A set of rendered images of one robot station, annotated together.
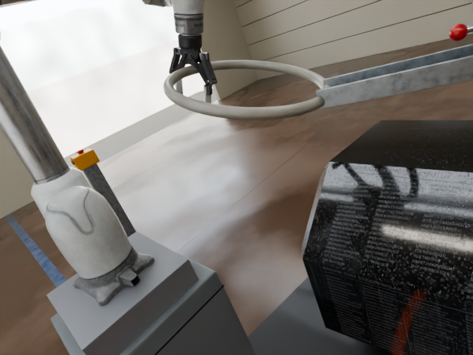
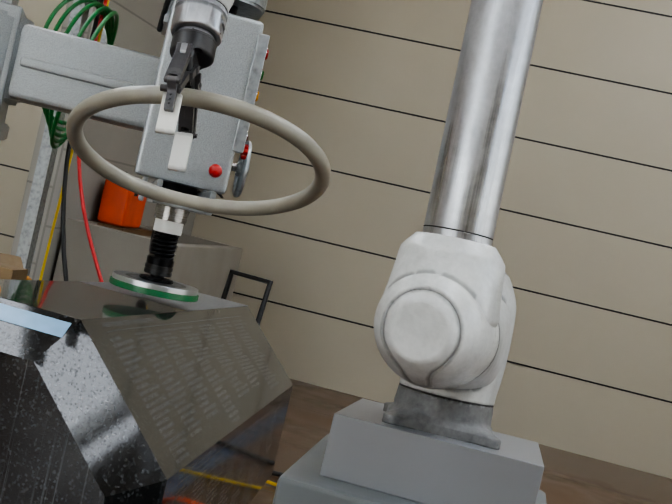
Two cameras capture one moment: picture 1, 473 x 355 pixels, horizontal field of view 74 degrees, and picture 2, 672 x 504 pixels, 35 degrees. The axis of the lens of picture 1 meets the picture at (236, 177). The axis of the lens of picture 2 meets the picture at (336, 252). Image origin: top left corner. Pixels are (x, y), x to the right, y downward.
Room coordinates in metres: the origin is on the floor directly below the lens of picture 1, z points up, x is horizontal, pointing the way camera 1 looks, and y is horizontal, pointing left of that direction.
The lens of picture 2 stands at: (2.14, 1.50, 1.18)
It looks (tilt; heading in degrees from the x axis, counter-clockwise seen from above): 2 degrees down; 226
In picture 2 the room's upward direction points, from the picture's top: 13 degrees clockwise
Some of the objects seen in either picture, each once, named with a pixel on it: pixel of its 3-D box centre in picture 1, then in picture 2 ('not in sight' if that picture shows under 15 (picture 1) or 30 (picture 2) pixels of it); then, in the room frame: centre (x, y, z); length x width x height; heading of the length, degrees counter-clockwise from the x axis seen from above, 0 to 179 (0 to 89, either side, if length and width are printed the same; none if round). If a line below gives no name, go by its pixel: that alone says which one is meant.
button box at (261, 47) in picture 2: not in sight; (249, 94); (0.55, -0.56, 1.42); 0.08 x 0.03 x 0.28; 57
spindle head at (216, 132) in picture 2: not in sight; (194, 107); (0.56, -0.75, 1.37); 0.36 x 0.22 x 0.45; 57
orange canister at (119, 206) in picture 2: not in sight; (126, 202); (-1.20, -3.69, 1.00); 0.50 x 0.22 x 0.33; 36
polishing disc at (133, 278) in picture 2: not in sight; (155, 283); (0.60, -0.68, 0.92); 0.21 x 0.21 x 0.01
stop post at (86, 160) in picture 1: (125, 227); not in sight; (1.85, 0.78, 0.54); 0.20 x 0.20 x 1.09; 30
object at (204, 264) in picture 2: not in sight; (146, 308); (-1.42, -3.59, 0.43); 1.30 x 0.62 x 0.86; 36
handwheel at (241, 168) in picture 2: not in sight; (228, 165); (0.44, -0.72, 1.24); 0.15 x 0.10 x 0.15; 57
